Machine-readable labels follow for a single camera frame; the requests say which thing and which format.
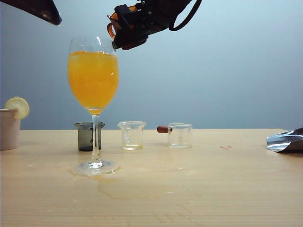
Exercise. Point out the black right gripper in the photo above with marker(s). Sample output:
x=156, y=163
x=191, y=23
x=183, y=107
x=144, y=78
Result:
x=161, y=14

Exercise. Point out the grey smoked measuring cup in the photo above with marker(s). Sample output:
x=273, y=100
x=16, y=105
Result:
x=84, y=137

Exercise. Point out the stemmed wine glass with drink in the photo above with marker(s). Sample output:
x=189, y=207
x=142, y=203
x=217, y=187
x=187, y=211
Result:
x=93, y=80

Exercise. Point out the white paper cup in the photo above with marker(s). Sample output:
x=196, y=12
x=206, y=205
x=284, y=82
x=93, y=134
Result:
x=8, y=130

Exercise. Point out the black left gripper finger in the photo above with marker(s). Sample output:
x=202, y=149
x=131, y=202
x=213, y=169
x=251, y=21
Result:
x=35, y=8

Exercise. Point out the lemon slice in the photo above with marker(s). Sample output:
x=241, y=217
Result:
x=19, y=107

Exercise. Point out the amber plastic measuring cup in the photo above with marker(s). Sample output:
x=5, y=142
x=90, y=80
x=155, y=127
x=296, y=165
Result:
x=110, y=28

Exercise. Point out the stainless steel scoop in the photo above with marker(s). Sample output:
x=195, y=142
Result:
x=286, y=142

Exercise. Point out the clear measuring cup yellow residue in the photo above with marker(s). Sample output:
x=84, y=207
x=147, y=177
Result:
x=131, y=137

